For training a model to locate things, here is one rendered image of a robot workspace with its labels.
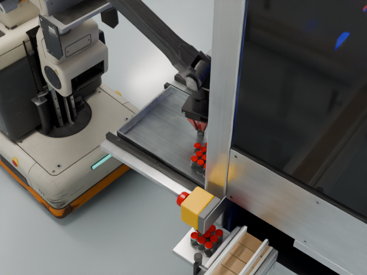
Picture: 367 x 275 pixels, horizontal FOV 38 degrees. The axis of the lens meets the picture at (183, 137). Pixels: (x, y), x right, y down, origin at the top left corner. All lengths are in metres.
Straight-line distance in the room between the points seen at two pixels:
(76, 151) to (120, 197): 0.34
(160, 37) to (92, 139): 1.18
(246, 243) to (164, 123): 0.51
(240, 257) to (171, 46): 0.56
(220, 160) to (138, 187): 1.41
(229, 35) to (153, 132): 0.72
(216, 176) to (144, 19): 0.43
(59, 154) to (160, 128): 0.87
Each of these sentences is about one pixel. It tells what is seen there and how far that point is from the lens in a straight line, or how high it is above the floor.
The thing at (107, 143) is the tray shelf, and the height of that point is 0.88.
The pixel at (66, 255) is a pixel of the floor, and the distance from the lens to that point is 2.47.
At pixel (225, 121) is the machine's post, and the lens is 1.14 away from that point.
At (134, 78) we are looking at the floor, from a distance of 3.17.
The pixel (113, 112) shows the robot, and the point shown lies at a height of 0.28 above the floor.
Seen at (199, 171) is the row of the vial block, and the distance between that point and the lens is 1.53.
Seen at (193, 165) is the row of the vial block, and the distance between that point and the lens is 1.53.
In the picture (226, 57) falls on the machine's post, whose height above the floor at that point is 1.45.
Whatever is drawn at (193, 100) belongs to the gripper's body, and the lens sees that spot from 1.50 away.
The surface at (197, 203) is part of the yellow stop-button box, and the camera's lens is 1.30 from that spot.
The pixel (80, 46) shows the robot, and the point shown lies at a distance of 2.08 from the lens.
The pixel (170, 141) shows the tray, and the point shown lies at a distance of 1.63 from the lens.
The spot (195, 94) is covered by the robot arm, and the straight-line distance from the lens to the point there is 1.48.
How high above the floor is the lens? 2.10
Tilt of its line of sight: 48 degrees down
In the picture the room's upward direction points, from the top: straight up
